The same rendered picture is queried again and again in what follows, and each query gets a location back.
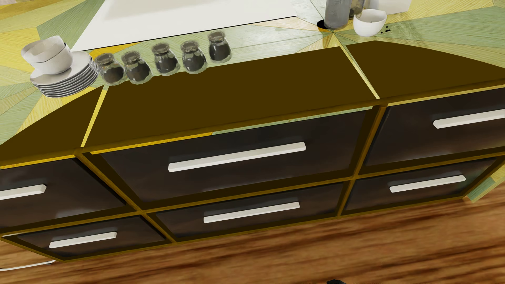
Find dark brown drawer cabinet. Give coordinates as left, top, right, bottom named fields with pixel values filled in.
left=0, top=40, right=505, bottom=262

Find glass spice jar dark contents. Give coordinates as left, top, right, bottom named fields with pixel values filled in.
left=181, top=40, right=208, bottom=74
left=151, top=42, right=180, bottom=75
left=95, top=53, right=126, bottom=86
left=208, top=31, right=232, bottom=63
left=121, top=50, right=153, bottom=84

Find white sink basin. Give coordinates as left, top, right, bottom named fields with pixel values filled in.
left=72, top=0, right=299, bottom=52

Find tall grey glass container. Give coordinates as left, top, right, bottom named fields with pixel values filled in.
left=324, top=0, right=365, bottom=30

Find small white bowl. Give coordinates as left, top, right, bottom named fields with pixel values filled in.
left=353, top=9, right=388, bottom=38

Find white box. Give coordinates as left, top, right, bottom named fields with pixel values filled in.
left=369, top=0, right=412, bottom=15

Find stack of white plates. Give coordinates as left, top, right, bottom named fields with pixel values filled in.
left=30, top=51, right=99, bottom=98

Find white bowl on plates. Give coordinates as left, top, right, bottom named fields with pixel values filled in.
left=21, top=35, right=73, bottom=75

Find white drawer handle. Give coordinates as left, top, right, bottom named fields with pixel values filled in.
left=203, top=201, right=300, bottom=224
left=389, top=175, right=467, bottom=194
left=433, top=109, right=505, bottom=129
left=0, top=184, right=47, bottom=201
left=168, top=142, right=307, bottom=173
left=49, top=231, right=118, bottom=249

